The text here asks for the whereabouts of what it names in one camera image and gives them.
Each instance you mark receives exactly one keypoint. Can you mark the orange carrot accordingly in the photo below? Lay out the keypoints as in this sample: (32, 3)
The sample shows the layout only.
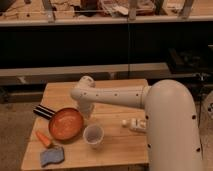
(44, 139)

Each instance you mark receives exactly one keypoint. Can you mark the orange ceramic bowl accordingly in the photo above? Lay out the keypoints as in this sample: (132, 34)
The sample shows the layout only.
(65, 124)

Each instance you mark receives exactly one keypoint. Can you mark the white lying bottle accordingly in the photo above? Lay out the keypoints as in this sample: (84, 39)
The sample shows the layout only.
(135, 125)

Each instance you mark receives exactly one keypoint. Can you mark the blue sponge cloth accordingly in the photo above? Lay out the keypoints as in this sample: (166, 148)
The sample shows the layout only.
(52, 156)

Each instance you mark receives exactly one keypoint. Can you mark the wooden table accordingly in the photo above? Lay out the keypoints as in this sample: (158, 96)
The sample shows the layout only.
(120, 146)

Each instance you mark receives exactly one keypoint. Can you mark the black rectangular case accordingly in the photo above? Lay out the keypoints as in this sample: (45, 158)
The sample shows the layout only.
(43, 111)

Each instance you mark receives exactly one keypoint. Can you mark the clear plastic cup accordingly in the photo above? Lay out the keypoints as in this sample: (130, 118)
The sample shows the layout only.
(93, 135)

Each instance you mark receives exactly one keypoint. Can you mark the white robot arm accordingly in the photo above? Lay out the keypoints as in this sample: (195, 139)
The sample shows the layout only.
(171, 120)

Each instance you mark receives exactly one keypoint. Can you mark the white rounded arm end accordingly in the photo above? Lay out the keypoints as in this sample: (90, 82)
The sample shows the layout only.
(85, 108)

